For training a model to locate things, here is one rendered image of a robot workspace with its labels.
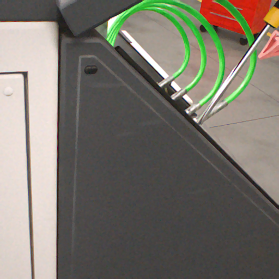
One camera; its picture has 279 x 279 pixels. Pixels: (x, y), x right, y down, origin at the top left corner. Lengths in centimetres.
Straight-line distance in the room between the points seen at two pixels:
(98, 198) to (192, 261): 22
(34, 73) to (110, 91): 8
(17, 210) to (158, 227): 19
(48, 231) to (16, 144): 13
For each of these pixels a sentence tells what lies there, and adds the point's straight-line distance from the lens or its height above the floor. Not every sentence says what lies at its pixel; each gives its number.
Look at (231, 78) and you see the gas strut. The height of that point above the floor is 139.
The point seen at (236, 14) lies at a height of 137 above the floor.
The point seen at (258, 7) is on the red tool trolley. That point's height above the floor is 46.
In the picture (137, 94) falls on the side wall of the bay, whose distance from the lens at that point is 45.
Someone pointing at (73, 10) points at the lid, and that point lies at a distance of 38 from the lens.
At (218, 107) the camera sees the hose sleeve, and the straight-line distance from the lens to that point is 97.
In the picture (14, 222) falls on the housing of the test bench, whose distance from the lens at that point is 51.
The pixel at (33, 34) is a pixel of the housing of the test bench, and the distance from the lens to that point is 40.
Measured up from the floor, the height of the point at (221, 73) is 120.
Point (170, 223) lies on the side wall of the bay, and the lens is 59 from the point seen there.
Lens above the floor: 158
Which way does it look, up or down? 32 degrees down
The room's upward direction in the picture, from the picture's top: 7 degrees clockwise
